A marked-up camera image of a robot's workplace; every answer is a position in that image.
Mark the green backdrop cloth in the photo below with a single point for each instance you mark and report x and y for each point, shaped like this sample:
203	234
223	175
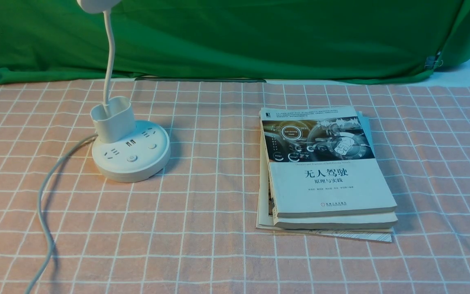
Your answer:
359	41

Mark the metal binder clip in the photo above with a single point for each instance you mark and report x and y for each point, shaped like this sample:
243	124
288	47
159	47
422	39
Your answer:
433	62

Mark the white desk lamp with sockets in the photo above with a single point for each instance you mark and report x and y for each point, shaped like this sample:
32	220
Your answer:
125	150

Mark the white self-driving book on top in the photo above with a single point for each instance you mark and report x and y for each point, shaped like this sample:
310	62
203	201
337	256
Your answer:
324	163

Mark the pink checked tablecloth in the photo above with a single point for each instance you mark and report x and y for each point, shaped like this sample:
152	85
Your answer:
192	228

